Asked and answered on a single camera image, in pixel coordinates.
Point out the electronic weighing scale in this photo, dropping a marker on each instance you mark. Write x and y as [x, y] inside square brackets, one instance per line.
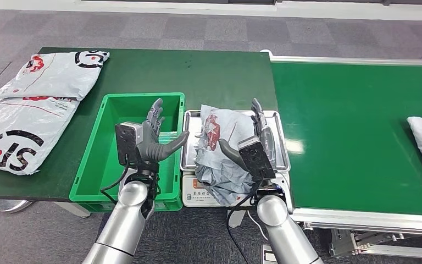
[189, 196]

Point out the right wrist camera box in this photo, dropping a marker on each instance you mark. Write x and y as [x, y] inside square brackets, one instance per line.
[256, 158]

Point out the round metal base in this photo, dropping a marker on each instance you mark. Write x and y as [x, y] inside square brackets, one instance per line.
[9, 204]

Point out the large white mailer bag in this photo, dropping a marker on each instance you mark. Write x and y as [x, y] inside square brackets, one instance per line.
[18, 131]
[58, 76]

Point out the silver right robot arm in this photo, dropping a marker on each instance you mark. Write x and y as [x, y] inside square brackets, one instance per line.
[287, 237]

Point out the white table leg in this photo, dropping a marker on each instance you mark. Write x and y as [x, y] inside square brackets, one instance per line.
[74, 209]
[235, 218]

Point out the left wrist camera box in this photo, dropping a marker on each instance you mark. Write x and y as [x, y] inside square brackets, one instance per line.
[125, 144]

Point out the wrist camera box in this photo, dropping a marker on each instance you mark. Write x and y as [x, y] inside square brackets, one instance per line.
[256, 158]
[125, 144]

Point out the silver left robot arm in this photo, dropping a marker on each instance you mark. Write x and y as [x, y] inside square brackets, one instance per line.
[123, 226]

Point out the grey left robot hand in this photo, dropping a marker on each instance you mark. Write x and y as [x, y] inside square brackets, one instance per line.
[152, 147]

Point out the grey power adapter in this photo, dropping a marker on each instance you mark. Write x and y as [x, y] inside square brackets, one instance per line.
[267, 257]

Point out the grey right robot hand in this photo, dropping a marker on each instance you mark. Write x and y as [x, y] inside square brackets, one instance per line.
[266, 135]

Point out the green table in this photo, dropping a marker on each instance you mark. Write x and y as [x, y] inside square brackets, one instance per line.
[196, 76]

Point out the green conveyor belt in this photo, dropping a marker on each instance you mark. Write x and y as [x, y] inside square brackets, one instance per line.
[342, 127]

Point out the green plastic bin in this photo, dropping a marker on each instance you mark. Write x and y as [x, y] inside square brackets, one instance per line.
[98, 175]

